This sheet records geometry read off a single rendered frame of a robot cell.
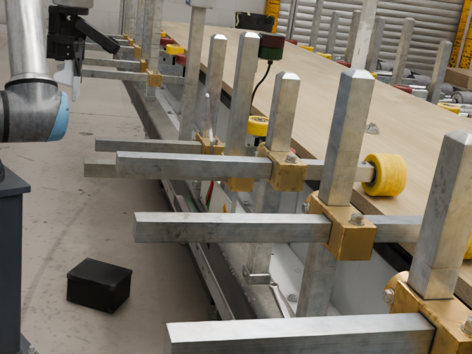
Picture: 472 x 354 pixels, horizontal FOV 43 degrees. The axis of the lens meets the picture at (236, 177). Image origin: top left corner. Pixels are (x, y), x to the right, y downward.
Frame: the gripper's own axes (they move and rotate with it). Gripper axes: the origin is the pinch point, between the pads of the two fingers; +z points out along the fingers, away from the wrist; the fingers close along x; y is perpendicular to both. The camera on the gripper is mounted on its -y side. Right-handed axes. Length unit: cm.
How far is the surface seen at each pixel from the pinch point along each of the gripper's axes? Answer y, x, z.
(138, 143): -15.0, 0.4, 10.8
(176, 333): -12, 99, -2
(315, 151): -53, 20, 4
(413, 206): -62, 51, 4
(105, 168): -6.5, 26.0, 8.6
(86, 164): -2.9, 26.2, 7.9
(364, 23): -121, -118, -17
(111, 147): -8.4, 0.8, 12.0
